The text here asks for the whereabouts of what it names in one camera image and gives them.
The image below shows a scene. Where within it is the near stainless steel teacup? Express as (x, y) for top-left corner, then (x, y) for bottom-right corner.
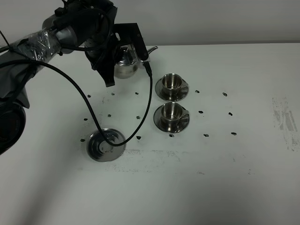
(160, 102), (189, 125)

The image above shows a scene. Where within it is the far stainless steel saucer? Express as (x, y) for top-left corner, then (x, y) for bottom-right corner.
(155, 73), (189, 102)

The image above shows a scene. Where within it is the stainless steel teacup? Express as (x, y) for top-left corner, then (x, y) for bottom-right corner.
(160, 102), (189, 125)
(161, 73), (188, 95)

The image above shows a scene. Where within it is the near stainless steel saucer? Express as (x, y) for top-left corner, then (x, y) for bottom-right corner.
(153, 105), (190, 134)

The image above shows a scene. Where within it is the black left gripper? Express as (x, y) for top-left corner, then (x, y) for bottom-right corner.
(84, 31), (120, 87)

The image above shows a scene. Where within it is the black camera cable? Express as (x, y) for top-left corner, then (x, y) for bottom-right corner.
(0, 8), (153, 147)

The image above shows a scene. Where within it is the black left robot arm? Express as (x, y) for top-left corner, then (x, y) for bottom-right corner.
(0, 0), (117, 152)

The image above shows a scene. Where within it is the stainless steel teapot tray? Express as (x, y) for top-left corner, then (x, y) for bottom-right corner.
(87, 128), (126, 162)

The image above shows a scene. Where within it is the far stainless steel teacup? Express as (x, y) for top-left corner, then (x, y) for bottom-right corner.
(161, 73), (188, 95)

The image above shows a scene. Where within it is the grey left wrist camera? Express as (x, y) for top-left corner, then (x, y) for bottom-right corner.
(113, 23), (149, 61)

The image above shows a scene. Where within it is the stainless steel saucer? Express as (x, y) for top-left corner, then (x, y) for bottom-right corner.
(153, 105), (190, 134)
(155, 73), (189, 102)

